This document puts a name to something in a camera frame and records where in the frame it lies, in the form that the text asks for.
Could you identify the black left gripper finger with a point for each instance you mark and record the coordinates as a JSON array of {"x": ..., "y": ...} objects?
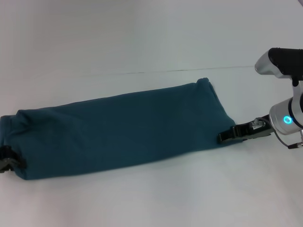
[{"x": 19, "y": 162}]

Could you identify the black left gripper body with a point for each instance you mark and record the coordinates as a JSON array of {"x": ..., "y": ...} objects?
[{"x": 4, "y": 158}]

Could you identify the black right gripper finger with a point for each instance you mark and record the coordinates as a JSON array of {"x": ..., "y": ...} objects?
[{"x": 227, "y": 136}]

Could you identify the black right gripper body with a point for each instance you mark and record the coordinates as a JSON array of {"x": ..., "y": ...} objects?
[{"x": 254, "y": 128}]

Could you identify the teal blue shirt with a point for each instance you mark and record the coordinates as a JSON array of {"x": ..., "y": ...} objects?
[{"x": 118, "y": 132}]

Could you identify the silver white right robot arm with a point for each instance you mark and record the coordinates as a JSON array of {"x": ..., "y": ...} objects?
[{"x": 287, "y": 116}]

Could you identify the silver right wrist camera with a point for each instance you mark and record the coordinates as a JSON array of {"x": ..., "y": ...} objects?
[{"x": 279, "y": 62}]

